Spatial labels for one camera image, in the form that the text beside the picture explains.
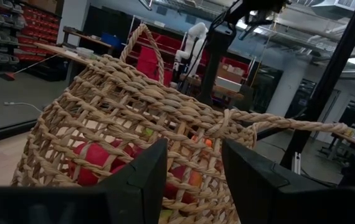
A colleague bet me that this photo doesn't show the blue crate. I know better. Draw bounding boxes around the blue crate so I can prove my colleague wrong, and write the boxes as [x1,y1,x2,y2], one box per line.
[100,32,123,50]

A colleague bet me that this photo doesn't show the black frame post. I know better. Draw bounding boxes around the black frame post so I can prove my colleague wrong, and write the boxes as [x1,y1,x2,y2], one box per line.
[279,0,355,170]

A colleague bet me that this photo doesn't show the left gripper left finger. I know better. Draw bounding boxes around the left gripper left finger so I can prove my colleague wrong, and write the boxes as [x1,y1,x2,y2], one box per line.
[0,138,169,224]

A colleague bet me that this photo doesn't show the shelf with red grey bins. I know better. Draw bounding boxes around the shelf with red grey bins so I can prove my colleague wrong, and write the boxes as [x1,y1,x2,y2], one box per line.
[0,0,62,65]

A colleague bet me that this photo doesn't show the red broom with white handle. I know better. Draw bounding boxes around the red broom with white handle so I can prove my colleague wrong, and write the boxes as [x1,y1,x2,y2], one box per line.
[4,54,59,82]

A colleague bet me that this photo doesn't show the white floor cable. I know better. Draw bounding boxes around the white floor cable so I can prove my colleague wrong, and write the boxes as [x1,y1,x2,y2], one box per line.
[4,101,44,113]

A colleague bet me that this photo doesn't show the clear plastic container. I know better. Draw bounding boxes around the clear plastic container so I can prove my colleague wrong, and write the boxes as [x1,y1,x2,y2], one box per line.
[76,46,95,58]

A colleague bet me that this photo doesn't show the brown box on workbench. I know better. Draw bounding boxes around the brown box on workbench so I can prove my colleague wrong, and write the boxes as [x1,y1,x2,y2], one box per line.
[216,63,244,85]

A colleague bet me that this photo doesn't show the woven wicker basket with handles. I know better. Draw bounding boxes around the woven wicker basket with handles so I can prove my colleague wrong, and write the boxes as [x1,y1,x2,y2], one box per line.
[11,23,349,224]

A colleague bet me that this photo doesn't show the orange-red round apple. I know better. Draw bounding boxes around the orange-red round apple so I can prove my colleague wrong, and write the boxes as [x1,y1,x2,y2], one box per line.
[68,141,144,187]

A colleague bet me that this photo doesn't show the light wooden table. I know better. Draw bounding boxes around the light wooden table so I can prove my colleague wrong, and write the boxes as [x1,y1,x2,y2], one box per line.
[33,42,103,85]

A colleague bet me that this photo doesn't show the red and yellow apple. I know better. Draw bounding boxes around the red and yellow apple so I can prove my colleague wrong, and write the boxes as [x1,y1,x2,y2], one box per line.
[164,164,204,205]

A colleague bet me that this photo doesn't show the wooden side table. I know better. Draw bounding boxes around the wooden side table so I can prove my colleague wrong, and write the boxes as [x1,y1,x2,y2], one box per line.
[329,130,355,161]

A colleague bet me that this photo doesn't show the green apple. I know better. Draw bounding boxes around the green apple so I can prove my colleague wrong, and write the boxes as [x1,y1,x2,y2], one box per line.
[158,208,183,224]

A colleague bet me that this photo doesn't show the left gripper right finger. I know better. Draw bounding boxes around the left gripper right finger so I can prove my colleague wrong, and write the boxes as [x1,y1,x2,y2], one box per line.
[222,139,355,224]

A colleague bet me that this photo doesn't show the white bracket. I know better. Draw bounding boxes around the white bracket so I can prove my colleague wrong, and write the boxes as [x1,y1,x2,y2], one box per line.
[292,151,301,175]

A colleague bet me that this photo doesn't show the yellow-orange fruit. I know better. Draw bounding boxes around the yellow-orange fruit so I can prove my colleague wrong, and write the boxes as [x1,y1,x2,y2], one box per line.
[191,135,213,149]

